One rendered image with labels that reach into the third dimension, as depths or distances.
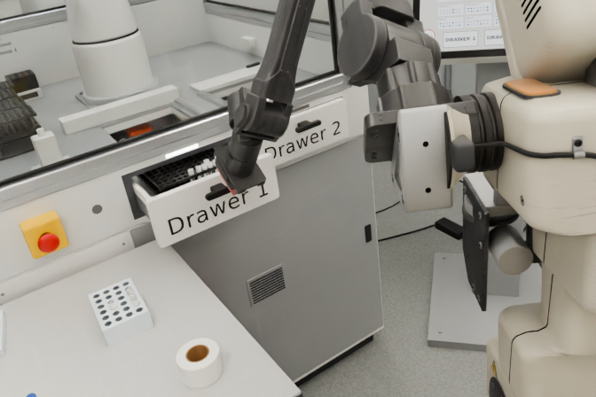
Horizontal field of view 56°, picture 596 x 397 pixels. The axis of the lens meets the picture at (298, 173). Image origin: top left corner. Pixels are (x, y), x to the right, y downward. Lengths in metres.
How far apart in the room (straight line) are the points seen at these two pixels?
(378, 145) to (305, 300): 1.12
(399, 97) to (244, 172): 0.51
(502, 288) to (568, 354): 1.41
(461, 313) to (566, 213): 1.56
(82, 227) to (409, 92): 0.87
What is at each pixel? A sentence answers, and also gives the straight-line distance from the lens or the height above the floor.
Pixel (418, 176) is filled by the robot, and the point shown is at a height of 1.16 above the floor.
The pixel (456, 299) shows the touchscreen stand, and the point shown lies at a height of 0.04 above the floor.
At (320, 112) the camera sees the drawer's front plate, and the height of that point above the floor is 0.91.
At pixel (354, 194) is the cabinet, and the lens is 1.64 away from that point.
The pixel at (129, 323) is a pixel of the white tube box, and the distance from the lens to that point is 1.07.
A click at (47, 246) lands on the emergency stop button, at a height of 0.87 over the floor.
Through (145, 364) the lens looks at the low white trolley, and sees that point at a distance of 1.02.
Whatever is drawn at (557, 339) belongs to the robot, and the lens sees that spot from 0.77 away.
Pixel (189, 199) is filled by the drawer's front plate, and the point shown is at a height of 0.90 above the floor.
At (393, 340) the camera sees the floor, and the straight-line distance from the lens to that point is 2.05.
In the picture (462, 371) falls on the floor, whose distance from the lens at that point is 1.97.
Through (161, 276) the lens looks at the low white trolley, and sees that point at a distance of 1.21.
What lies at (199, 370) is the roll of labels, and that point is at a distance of 0.92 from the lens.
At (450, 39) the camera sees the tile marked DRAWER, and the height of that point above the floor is 1.00.
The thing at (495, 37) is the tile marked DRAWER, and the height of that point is 1.00.
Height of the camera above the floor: 1.44
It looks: 27 degrees down
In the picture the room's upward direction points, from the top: 8 degrees counter-clockwise
